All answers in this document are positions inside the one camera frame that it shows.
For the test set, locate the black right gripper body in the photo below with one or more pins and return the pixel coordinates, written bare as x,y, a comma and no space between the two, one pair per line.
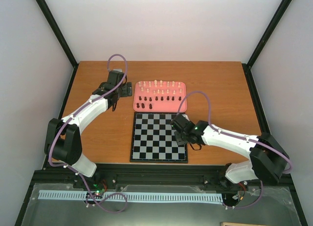
181,141

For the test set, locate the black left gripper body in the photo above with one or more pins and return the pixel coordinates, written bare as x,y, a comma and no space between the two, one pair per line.
127,92

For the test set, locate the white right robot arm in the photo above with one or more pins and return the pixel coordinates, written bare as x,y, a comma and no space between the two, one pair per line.
266,159

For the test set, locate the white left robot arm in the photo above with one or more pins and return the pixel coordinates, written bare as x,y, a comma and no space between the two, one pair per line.
63,137

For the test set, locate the pink plastic tray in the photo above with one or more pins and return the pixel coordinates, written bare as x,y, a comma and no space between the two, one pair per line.
169,98

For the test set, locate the black and white chessboard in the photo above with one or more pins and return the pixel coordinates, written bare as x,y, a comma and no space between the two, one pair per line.
154,141

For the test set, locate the black aluminium frame rail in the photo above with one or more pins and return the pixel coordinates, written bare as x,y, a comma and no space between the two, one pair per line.
121,175

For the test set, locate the light blue cable duct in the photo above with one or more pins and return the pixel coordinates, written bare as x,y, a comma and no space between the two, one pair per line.
132,197

